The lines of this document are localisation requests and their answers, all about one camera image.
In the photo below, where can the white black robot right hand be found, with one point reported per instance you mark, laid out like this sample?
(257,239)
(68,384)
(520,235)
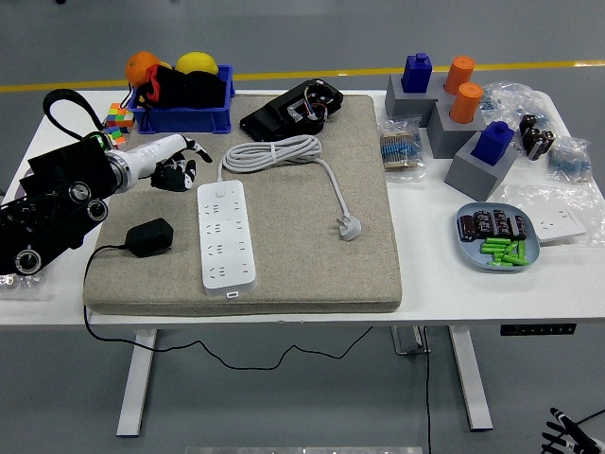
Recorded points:
(565,420)

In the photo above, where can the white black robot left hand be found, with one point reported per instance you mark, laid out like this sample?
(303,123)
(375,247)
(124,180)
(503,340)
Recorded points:
(146,153)

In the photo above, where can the white power strip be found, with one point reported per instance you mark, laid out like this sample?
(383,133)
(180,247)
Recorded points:
(227,255)

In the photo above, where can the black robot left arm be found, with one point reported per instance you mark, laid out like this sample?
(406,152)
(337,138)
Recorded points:
(61,175)

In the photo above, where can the blue plastic bin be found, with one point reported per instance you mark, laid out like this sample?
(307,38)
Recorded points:
(184,120)

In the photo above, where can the black pouch with red trim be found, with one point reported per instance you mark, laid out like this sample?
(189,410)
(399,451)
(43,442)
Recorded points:
(189,90)

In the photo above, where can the orange fruit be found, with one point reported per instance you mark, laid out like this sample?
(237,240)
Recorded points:
(139,66)

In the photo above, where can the black table control panel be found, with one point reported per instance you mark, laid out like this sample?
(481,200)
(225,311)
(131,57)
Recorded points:
(538,329)

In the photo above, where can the yellow lemon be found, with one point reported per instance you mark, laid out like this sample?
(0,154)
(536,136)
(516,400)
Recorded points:
(196,62)

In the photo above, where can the white table leg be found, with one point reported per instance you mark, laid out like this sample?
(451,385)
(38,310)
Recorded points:
(468,378)
(134,378)

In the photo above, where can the purple plate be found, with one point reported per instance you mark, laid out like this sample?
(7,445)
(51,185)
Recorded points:
(20,193)

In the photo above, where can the green cylindrical battery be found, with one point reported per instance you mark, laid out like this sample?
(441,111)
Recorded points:
(491,248)
(501,263)
(515,259)
(510,248)
(498,241)
(498,257)
(522,250)

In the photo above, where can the clear bag of screws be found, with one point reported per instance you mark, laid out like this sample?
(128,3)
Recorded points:
(23,286)

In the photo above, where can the grey-brown fabric mat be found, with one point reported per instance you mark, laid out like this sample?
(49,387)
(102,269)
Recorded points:
(293,265)

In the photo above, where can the blue-grey tray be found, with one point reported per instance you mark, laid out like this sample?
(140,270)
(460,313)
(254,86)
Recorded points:
(468,253)

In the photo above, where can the dark brown capacitor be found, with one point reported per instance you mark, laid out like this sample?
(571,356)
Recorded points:
(501,222)
(519,227)
(468,228)
(483,223)

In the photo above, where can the clear bag of resistors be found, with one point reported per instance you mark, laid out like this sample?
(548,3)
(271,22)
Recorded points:
(402,151)

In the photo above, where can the small bag of blue resistors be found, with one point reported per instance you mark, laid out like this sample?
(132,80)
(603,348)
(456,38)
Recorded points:
(569,163)

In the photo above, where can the wide grey holder block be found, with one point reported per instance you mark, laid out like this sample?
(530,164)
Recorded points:
(406,106)

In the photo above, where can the blue square peg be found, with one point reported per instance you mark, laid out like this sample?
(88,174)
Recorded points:
(417,73)
(491,144)

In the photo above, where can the orange cylinder peg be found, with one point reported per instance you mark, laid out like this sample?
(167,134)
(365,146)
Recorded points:
(458,75)
(465,104)

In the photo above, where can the large crumpled clear bag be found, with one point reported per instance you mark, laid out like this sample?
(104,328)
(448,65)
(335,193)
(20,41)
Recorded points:
(510,97)

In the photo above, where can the metal bracket under table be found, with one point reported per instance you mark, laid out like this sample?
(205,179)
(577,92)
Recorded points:
(409,341)

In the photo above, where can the white wall socket panel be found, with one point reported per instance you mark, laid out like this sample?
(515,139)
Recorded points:
(558,224)

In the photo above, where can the clear bag around wall socket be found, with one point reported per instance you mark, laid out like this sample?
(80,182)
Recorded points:
(520,196)

